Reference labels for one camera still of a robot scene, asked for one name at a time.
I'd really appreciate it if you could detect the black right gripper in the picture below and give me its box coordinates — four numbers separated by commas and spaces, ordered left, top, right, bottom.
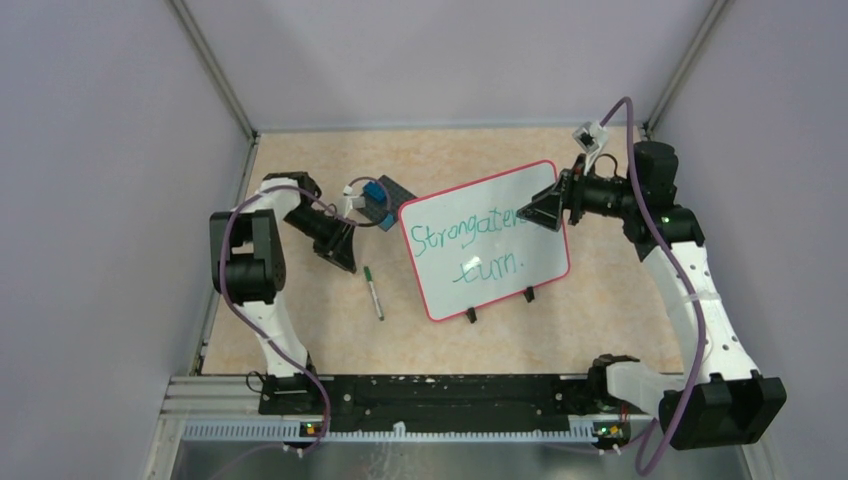
518, 154, 639, 231

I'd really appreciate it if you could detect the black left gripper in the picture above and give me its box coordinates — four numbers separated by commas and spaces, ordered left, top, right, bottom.
283, 205, 356, 273

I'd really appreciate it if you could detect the green whiteboard marker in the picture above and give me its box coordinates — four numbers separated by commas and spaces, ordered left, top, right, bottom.
363, 266, 385, 321

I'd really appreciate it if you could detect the pink framed whiteboard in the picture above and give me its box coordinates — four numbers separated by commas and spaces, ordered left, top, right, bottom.
399, 160, 571, 322

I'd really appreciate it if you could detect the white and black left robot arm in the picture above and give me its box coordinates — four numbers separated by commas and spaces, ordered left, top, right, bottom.
209, 171, 357, 414

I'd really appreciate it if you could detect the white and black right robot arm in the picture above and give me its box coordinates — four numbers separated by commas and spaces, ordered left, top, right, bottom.
517, 141, 787, 450

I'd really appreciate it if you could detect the light blue toy brick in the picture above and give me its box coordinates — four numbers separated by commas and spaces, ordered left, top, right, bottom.
377, 213, 397, 232

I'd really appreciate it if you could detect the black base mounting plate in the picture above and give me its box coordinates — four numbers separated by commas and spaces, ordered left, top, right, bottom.
258, 374, 638, 433

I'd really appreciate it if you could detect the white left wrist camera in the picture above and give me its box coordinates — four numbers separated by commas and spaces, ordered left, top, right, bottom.
339, 186, 365, 218

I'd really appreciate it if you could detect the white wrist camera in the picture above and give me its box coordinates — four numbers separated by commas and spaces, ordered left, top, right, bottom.
572, 121, 609, 170
339, 186, 365, 218

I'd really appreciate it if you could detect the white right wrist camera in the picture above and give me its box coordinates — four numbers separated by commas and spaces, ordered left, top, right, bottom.
572, 121, 609, 170

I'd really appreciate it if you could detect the aluminium frame rail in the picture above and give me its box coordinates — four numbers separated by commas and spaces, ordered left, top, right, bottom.
160, 375, 261, 418

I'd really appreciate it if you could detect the white slotted cable duct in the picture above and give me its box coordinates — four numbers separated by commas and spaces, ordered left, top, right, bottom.
181, 421, 598, 444

